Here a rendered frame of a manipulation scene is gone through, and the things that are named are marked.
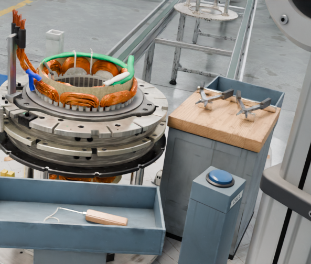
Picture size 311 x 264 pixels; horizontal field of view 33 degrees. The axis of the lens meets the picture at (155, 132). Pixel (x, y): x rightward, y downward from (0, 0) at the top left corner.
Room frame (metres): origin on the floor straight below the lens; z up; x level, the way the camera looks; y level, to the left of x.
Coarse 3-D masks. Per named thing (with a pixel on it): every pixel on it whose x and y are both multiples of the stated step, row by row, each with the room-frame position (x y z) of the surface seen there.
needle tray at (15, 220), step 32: (0, 192) 0.65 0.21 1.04; (32, 192) 0.65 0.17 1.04; (64, 192) 0.66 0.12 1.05; (96, 192) 0.66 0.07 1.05; (128, 192) 0.67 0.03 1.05; (0, 224) 0.54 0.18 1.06; (32, 224) 0.55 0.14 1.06; (64, 224) 0.56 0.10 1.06; (96, 224) 0.57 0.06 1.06; (128, 224) 0.63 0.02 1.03; (160, 224) 0.59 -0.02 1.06; (64, 256) 0.57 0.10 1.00; (96, 256) 0.58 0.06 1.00
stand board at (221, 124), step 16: (192, 96) 1.07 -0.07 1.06; (208, 96) 1.08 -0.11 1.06; (176, 112) 0.97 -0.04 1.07; (192, 112) 0.98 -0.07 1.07; (208, 112) 0.99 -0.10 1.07; (224, 112) 1.01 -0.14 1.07; (256, 112) 1.03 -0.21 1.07; (176, 128) 0.94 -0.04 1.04; (192, 128) 0.93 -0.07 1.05; (208, 128) 0.92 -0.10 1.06; (224, 128) 0.93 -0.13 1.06; (240, 128) 0.94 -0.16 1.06; (256, 128) 0.95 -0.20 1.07; (272, 128) 1.00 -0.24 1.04; (240, 144) 0.90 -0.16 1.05; (256, 144) 0.89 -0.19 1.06
